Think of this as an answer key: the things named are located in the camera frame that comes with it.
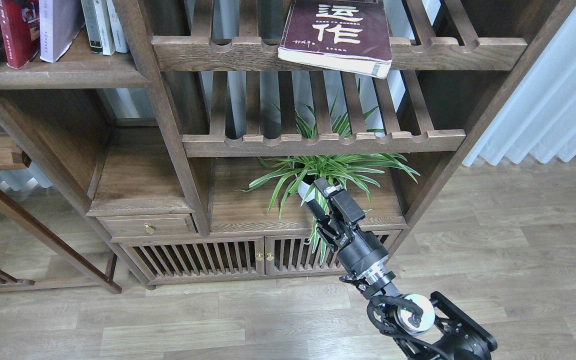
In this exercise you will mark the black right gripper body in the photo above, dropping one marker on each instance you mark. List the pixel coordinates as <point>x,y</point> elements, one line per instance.
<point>361,253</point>

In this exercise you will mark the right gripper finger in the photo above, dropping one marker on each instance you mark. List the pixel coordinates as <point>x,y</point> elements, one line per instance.
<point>340,203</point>
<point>321,217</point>

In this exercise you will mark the large maroon book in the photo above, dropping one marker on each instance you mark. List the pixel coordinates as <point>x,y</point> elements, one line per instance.
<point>343,35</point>

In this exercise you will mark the white lavender paperback book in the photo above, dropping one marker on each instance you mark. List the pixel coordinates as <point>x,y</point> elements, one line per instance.
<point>60,21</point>

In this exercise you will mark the red paperback book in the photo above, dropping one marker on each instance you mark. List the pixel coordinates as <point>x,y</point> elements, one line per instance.
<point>20,28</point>

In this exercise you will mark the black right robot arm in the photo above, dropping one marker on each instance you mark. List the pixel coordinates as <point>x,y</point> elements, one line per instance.
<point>424,328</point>

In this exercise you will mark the white plant pot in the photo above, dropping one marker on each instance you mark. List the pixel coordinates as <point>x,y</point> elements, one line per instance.
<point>307,192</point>

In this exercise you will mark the green spider plant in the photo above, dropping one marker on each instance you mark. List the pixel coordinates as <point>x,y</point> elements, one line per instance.
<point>338,170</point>

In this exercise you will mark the dark wooden bookshelf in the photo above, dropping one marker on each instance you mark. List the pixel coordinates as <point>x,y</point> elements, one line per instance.
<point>168,134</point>

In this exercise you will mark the brass drawer knob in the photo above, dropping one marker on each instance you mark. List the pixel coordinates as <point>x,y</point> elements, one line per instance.
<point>149,229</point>

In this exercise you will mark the white pleated curtain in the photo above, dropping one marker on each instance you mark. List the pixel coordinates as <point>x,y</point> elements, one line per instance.
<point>539,119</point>

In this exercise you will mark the white upright book right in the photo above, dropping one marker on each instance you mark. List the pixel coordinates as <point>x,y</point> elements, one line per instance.
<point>118,35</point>

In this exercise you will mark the white upright book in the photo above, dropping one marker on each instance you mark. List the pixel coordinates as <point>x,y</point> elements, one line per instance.
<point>98,27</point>
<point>118,35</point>

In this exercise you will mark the white upright book left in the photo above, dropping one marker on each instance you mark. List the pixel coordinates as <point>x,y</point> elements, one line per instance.
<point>98,27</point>

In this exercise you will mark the wooden side furniture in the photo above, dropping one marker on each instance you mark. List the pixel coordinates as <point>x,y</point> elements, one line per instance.
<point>13,158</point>

